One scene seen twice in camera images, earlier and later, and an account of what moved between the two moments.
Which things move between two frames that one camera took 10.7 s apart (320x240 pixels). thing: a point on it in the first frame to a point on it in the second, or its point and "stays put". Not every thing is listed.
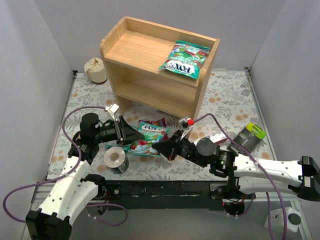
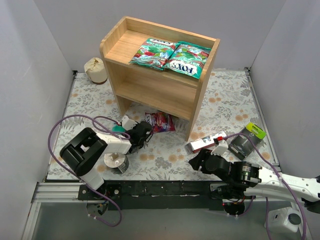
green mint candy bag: x=153 y=131 to x=154 y=52
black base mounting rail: x=134 y=195 stays put
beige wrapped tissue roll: x=96 y=71 stays put
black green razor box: x=249 y=139 stays put
